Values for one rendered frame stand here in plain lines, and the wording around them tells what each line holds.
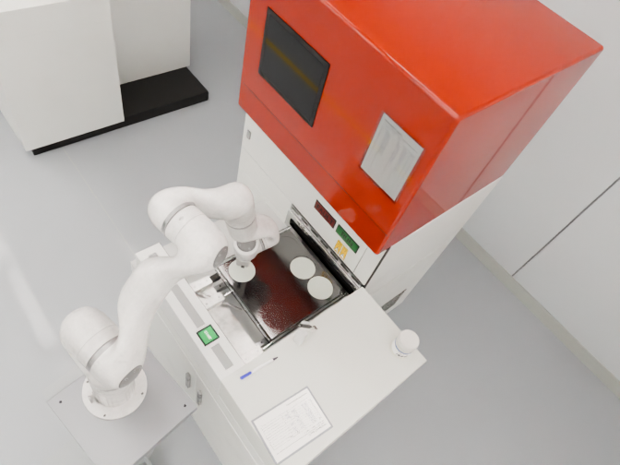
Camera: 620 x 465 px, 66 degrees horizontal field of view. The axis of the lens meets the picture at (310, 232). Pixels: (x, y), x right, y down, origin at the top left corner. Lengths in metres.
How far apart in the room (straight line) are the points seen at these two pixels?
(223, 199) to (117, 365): 0.47
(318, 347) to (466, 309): 1.70
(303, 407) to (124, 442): 0.54
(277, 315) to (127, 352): 0.67
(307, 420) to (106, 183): 2.17
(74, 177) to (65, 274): 0.69
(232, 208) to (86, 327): 0.46
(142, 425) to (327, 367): 0.60
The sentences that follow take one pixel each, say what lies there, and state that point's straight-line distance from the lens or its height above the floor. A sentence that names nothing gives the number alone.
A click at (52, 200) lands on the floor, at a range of 3.23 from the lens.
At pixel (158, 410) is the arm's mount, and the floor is 0.86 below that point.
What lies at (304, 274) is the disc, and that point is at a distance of 1.86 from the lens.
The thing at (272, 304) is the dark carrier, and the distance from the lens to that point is 1.78.
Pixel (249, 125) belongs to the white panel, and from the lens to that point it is 2.01.
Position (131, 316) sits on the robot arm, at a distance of 1.23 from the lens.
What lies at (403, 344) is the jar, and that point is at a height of 1.06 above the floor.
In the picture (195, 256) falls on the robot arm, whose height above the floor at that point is 1.53.
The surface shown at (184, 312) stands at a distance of 1.67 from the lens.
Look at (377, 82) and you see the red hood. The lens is 1.31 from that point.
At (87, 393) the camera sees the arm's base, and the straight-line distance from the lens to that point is 1.69.
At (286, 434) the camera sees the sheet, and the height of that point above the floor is 0.97.
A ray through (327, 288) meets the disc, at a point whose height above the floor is 0.90.
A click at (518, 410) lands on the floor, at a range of 3.12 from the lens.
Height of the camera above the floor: 2.47
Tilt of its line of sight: 53 degrees down
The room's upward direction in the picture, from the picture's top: 20 degrees clockwise
